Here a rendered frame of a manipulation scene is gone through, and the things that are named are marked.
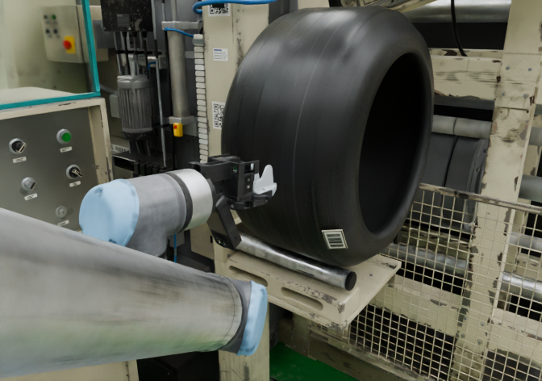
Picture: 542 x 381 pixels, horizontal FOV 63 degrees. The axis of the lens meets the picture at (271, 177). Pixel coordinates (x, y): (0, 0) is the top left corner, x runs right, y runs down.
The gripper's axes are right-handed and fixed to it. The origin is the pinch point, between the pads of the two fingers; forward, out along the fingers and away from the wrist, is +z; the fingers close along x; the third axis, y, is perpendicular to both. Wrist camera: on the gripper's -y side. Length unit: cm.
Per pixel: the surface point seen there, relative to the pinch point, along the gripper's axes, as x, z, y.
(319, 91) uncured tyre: -6.7, 3.7, 18.9
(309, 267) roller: 0.2, 18.5, -22.5
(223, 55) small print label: 32.3, 20.2, 25.0
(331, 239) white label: -10.2, 8.0, -9.5
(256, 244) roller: 16.4, 18.9, -21.7
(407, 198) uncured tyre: -11.9, 45.3, -7.7
